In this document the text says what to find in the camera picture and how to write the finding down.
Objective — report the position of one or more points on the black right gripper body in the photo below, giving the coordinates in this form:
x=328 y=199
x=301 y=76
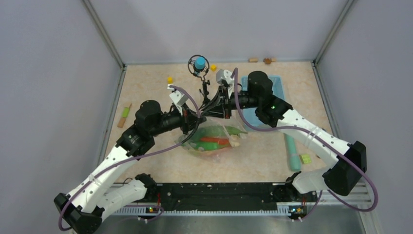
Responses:
x=226 y=107

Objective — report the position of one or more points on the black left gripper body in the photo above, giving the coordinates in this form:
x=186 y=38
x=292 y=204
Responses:
x=185 y=123

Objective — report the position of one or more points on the clear pink zip top bag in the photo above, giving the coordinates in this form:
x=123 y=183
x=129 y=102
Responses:
x=215 y=156

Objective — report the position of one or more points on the smooth orange carrot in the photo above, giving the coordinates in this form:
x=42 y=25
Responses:
x=219 y=141

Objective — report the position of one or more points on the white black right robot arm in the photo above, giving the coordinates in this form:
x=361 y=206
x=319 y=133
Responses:
x=261 y=110

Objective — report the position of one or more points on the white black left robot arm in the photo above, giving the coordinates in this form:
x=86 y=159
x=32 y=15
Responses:
x=86 y=207

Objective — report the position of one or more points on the light blue perforated plastic basket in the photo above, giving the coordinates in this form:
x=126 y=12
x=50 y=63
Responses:
x=278 y=91

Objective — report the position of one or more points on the yellow cube near microphone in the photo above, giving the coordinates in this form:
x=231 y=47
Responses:
x=213 y=68

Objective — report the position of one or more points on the green and wood block stick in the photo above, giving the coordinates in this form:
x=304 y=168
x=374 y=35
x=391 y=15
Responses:
x=124 y=114

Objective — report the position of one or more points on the teal cylinder roller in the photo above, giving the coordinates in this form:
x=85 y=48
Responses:
x=292 y=155

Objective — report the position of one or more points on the yellow-green cube block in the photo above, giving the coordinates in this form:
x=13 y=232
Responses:
x=305 y=159

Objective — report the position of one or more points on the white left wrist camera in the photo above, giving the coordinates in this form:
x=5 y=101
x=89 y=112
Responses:
x=177 y=95

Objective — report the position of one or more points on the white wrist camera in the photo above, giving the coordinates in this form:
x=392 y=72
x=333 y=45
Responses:
x=177 y=95
x=224 y=78

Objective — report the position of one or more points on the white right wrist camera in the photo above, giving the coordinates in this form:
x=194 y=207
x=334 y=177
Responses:
x=224 y=78

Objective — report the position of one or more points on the blue microphone in shock mount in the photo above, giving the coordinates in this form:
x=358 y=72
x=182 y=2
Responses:
x=198 y=66

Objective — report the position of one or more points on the wooden cork pieces at wall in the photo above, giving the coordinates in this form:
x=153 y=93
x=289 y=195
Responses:
x=264 y=60

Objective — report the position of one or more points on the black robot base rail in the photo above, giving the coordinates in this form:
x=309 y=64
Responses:
x=224 y=197

